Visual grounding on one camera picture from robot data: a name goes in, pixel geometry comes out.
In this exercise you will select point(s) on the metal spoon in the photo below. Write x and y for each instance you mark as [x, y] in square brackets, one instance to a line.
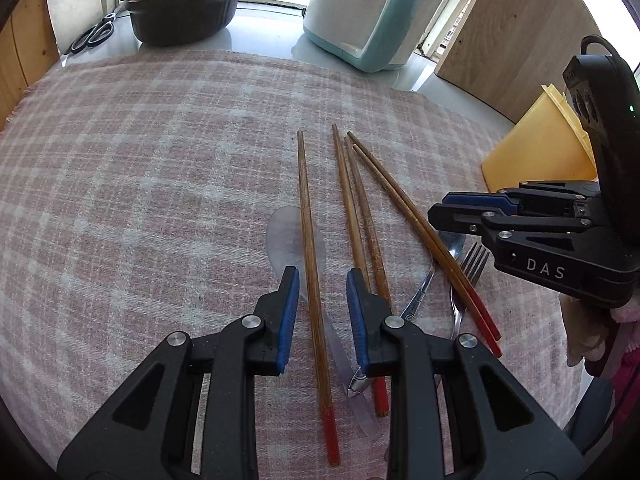
[452, 246]

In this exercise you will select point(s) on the black pot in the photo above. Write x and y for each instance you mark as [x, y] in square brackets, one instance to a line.
[185, 20]

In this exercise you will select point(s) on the pink clothing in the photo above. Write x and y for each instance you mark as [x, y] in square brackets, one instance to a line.
[627, 395]

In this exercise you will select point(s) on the wooden plank panel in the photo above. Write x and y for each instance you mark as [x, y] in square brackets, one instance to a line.
[25, 60]

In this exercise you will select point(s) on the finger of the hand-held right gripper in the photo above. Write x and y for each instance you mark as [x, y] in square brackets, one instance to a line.
[480, 201]
[460, 220]

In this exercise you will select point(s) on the wooden chopstick with red end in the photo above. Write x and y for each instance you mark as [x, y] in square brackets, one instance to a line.
[484, 329]
[312, 285]
[345, 185]
[367, 225]
[485, 314]

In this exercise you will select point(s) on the yellow plastic container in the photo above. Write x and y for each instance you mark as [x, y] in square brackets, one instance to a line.
[540, 150]

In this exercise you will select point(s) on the pink plaid cloth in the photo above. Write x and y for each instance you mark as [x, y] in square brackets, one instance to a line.
[150, 185]

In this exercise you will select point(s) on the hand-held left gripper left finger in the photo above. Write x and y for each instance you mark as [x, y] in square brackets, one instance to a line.
[290, 310]

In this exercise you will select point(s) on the clear plastic spoon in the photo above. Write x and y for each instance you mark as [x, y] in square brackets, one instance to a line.
[285, 235]

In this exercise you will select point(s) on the teal and white rice cooker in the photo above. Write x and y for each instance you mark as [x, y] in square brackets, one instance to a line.
[340, 10]

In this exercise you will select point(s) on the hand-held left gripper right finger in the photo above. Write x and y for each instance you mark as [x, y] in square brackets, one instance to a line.
[356, 310]

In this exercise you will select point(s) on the metal fork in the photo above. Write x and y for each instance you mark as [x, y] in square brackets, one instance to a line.
[472, 267]

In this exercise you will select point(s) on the light wooden cutting board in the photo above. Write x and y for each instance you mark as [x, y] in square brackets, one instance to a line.
[515, 35]

